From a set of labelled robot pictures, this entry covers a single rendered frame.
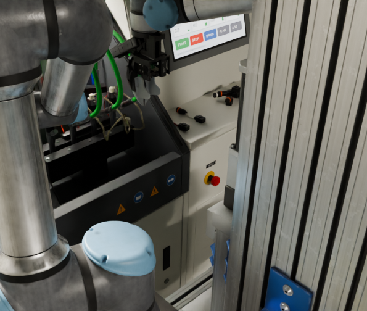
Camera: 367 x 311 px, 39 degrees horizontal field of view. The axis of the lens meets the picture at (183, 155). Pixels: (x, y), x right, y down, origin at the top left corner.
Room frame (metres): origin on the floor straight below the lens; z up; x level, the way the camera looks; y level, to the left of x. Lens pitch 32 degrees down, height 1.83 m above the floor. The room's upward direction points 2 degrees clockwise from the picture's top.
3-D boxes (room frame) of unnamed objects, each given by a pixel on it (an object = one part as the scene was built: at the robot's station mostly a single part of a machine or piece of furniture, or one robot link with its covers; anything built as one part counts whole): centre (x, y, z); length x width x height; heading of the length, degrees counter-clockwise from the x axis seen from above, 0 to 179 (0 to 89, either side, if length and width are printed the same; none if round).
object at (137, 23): (1.25, 0.10, 1.44); 0.08 x 0.08 x 0.05
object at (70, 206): (1.22, 0.24, 0.87); 0.62 x 0.04 x 0.16; 136
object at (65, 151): (1.47, 0.32, 0.91); 0.34 x 0.10 x 0.15; 136
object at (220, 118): (1.78, -0.19, 0.96); 0.70 x 0.22 x 0.03; 136
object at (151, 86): (1.26, 0.09, 1.25); 0.06 x 0.03 x 0.09; 46
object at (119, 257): (0.65, 0.11, 1.20); 0.13 x 0.12 x 0.14; 116
